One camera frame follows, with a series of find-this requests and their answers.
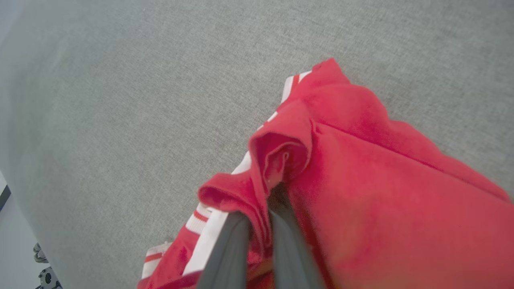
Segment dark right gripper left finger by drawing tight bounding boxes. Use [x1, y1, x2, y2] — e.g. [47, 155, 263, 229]
[196, 212, 252, 289]

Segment grey fabric sofa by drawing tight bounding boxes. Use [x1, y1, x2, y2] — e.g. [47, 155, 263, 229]
[0, 0, 514, 289]

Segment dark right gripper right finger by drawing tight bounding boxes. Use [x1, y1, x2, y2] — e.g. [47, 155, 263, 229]
[268, 183, 326, 289]

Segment small grey metal part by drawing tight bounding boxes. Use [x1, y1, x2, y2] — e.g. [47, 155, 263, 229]
[33, 242, 49, 264]

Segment red and white garment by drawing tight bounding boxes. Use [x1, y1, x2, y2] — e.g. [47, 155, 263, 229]
[137, 58, 514, 289]

